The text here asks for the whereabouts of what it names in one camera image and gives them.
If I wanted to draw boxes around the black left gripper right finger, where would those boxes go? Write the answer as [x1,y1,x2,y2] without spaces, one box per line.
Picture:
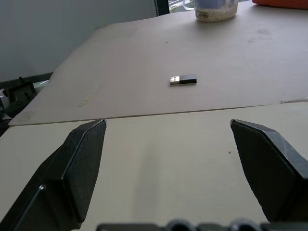
[230,118,308,223]

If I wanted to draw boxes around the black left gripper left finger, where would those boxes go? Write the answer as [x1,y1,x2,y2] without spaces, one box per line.
[0,118,108,231]

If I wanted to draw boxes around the clear glass mug with grains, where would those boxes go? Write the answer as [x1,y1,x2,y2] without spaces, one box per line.
[182,0,239,23]

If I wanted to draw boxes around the orange object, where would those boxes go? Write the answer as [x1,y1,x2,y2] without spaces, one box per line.
[251,0,308,11]

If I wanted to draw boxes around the black equipment beside table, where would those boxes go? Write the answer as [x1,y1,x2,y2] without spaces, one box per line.
[0,76,41,120]

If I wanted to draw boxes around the black USB dongle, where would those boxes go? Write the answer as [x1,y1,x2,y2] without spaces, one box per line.
[169,74,198,86]

